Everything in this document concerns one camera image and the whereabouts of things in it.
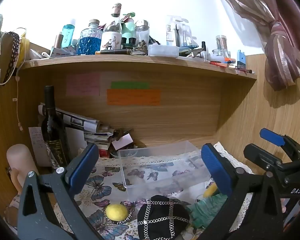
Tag yellow soft ball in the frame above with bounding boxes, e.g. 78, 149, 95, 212
204, 183, 218, 197

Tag clear bottle with silver cap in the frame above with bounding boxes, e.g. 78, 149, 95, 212
135, 19, 150, 47

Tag clear plastic container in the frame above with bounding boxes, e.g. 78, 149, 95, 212
118, 140, 212, 198

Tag rolled newspaper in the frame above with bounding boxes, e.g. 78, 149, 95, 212
38, 102, 104, 133

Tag striped mauve curtain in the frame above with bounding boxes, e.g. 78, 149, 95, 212
210, 0, 300, 92

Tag tall clear bottle with cork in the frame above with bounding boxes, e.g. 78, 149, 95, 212
100, 3, 123, 51

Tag glass bottle with blue liquid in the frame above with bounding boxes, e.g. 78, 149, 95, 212
77, 19, 103, 55

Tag black binoculars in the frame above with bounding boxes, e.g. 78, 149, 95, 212
121, 37, 137, 49

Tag silver chain bracelet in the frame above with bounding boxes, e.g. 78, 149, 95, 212
104, 203, 132, 225

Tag black chain-patterned pouch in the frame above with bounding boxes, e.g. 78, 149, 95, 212
137, 195, 190, 240

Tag pile of books and papers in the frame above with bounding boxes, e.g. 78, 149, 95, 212
84, 127, 140, 158

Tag blue plastic clip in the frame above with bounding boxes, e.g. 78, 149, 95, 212
237, 49, 246, 69

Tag green sticky note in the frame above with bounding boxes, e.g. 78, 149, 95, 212
111, 81, 150, 90

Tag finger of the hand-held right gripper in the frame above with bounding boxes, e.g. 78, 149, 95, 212
259, 127, 300, 156
243, 143, 283, 172

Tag mint green pump bottle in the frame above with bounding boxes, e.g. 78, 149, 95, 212
121, 12, 136, 49

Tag white earphone cable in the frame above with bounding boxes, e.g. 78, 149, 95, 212
11, 27, 28, 132

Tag butterfly printed cloth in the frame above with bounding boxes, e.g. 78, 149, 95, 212
54, 159, 230, 240

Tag yellow bag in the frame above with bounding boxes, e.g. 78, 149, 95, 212
18, 33, 31, 67

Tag small glass bowl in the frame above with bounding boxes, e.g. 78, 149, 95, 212
109, 148, 146, 159

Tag toothbrush blister pack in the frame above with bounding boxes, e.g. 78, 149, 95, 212
166, 15, 193, 47

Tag orange marker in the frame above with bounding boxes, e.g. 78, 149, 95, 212
209, 61, 237, 68

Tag yellow lemon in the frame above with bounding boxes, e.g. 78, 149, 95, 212
105, 204, 129, 222

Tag dark wine bottle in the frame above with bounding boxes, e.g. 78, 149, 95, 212
41, 85, 71, 168

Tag orange sticky note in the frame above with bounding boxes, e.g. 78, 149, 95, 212
107, 89, 161, 106

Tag white paper receipt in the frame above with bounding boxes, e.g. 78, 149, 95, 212
28, 127, 53, 167

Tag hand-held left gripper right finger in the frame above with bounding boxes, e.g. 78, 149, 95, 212
197, 143, 281, 240

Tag green crocheted cloth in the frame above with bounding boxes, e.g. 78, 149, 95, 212
189, 194, 228, 228

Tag black pen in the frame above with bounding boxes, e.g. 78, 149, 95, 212
95, 49, 133, 55

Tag wooden shelf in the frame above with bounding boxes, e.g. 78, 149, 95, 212
19, 54, 258, 81

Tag pink sticky note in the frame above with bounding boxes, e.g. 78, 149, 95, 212
66, 73, 101, 97

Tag black lace band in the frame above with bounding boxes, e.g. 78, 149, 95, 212
3, 31, 21, 84

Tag pink pillar candle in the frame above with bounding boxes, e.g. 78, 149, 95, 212
6, 144, 39, 194

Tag teal plastic bottle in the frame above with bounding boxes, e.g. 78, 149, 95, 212
61, 19, 76, 49

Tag translucent plastic box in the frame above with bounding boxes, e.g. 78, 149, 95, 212
147, 44, 180, 57

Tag glass jar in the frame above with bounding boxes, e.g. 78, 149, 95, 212
212, 35, 231, 58

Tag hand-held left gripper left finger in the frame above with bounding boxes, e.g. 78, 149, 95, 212
17, 143, 106, 240

